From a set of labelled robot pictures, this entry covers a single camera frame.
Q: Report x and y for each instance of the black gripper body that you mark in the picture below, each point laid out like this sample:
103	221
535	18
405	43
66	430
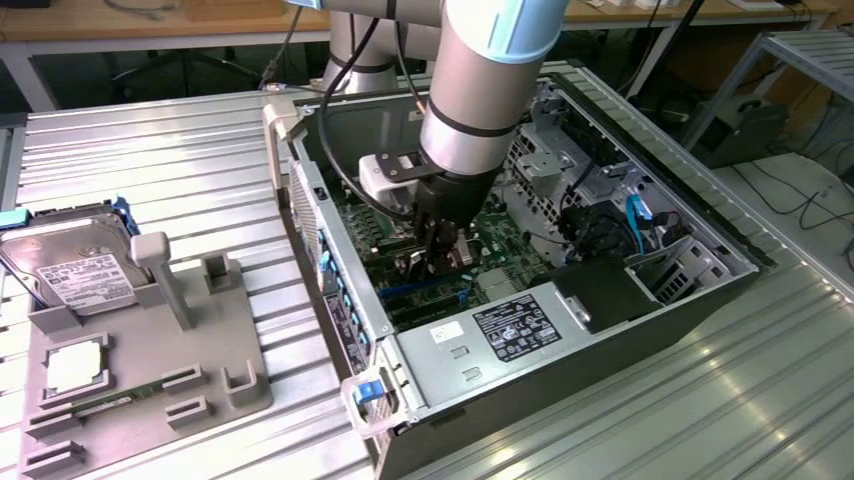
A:
457	197

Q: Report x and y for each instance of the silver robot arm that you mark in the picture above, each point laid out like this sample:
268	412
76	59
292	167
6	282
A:
467	100

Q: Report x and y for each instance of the green motherboard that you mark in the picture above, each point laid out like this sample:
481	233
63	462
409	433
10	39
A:
507	245

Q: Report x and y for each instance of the blue expansion slot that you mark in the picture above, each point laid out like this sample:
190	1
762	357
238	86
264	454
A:
401	289

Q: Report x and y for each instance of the silver chipset heat sink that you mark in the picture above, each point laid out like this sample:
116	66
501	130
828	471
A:
499	285

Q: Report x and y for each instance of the black expansion slot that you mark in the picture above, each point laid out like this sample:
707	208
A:
427	315
421	303

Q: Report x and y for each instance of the silver drive cage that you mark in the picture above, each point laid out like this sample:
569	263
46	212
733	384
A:
541	200

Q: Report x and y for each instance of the black plastic fan shroud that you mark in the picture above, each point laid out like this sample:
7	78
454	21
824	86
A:
587	295

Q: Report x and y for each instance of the silver power supply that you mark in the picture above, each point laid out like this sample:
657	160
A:
467	370

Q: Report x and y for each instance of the blue case latch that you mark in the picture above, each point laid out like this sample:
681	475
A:
370	391

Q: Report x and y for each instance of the open black PC case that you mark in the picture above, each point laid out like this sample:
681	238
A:
567	380

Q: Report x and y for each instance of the silver disk bay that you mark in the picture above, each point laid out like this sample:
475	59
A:
674	285

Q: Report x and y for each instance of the black box device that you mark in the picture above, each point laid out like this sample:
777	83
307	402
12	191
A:
741	135

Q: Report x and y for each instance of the black office chair base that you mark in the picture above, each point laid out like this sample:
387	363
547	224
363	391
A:
190	57

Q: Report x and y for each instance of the grey parts rack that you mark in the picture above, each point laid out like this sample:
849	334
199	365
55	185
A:
134	360

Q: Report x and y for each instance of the green RAM stick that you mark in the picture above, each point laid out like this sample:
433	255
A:
123	395

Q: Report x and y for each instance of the wooden desk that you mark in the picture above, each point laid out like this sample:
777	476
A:
734	10
134	27

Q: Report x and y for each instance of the silver hard disk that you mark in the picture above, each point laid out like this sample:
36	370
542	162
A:
40	250

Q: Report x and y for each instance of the silver CPU chip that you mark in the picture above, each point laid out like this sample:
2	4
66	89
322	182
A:
76	367

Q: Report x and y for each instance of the grey slatted metal table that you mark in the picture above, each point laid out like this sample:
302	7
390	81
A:
814	55

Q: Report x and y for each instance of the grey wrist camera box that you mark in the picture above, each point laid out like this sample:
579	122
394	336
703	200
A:
387	192

